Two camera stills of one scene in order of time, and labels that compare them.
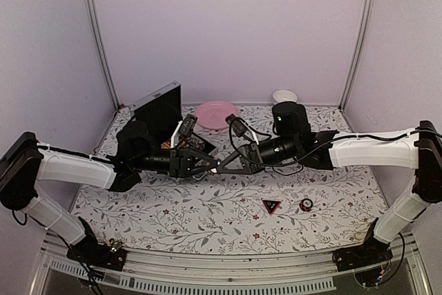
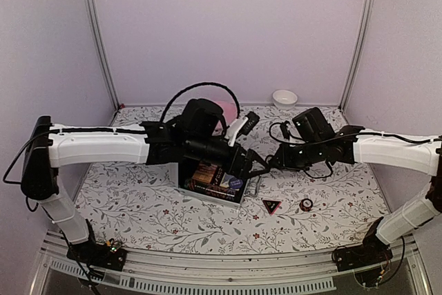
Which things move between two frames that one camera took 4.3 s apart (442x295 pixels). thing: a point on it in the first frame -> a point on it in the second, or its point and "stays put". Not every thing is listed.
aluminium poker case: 161,112 -> 210,179
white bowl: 284,95 stays put
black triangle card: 272,206 stays put
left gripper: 182,164 -> 246,163
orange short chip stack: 306,204 stays put
